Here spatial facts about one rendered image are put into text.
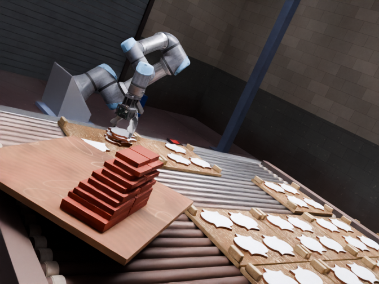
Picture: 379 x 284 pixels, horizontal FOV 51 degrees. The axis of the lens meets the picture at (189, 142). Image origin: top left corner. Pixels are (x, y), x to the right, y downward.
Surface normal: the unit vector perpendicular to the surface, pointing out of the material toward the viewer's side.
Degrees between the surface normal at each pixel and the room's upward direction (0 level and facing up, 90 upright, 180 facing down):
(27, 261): 0
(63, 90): 90
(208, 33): 90
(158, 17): 90
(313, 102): 90
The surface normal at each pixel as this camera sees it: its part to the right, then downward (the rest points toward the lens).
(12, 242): 0.40, -0.89
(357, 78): -0.69, -0.12
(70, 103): 0.58, 0.43
